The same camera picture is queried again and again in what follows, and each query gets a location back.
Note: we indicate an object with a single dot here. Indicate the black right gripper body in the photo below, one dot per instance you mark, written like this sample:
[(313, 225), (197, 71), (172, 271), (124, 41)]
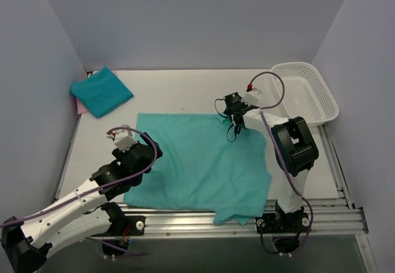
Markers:
[(236, 116)]

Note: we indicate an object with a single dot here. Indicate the light green t shirt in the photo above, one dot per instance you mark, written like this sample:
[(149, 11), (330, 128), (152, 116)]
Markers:
[(201, 170)]

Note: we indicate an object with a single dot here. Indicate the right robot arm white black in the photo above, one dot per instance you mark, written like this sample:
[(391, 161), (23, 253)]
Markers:
[(294, 147)]

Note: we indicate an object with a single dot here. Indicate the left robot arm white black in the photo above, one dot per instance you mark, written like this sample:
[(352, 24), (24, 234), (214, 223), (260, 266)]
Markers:
[(87, 211)]

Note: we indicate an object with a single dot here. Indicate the white perforated plastic basket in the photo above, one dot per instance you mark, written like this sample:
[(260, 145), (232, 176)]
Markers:
[(306, 93)]

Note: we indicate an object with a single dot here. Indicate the folded pink t shirt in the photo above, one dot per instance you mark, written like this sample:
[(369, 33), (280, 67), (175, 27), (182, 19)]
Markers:
[(81, 109)]

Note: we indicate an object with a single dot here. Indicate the folded teal t shirt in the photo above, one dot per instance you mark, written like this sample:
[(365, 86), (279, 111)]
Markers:
[(101, 93)]

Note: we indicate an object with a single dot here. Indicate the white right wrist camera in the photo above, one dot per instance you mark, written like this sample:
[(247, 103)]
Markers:
[(252, 96)]

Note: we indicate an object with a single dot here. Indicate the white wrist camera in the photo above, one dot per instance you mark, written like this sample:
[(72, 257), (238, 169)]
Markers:
[(252, 96), (123, 138)]

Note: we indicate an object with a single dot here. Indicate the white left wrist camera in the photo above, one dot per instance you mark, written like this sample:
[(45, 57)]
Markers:
[(123, 138)]

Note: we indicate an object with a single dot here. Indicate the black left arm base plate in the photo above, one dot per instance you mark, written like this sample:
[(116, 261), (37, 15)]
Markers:
[(125, 226)]

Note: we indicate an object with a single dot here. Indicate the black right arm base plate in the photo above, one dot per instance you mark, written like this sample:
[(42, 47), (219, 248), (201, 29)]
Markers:
[(273, 223)]

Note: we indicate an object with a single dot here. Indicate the aluminium rail frame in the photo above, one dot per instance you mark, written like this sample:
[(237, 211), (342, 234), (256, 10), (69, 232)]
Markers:
[(188, 241)]

